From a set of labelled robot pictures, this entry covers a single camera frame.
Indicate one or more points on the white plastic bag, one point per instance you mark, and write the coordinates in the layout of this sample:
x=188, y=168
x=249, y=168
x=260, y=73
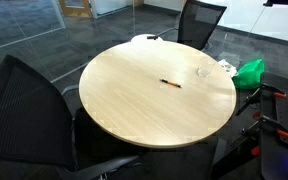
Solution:
x=229, y=68

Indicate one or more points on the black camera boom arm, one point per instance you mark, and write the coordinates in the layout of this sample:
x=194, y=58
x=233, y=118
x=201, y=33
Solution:
x=270, y=3

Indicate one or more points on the upper black orange clamp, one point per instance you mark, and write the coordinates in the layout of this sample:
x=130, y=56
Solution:
x=255, y=97

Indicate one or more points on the black orange clamp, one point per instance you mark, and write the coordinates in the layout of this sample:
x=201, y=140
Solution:
x=255, y=97
x=265, y=136

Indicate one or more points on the orange and black pen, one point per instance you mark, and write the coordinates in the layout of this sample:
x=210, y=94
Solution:
x=171, y=83

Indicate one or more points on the lower black orange clamp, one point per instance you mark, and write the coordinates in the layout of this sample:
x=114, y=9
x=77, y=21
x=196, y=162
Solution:
x=265, y=136

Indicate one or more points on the green plastic bag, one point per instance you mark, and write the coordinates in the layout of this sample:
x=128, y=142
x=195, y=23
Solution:
x=249, y=75

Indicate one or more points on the black mesh office chair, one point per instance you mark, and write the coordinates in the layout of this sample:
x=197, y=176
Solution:
x=36, y=127
x=197, y=22

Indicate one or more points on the near black mesh office chair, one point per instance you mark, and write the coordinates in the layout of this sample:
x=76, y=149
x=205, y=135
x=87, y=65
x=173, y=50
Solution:
x=36, y=127

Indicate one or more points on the far black mesh office chair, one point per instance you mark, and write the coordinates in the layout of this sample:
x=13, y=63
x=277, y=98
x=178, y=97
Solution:
x=197, y=22

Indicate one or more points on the round wooden table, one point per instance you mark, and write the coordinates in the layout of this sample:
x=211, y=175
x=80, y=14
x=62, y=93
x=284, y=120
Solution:
x=121, y=91

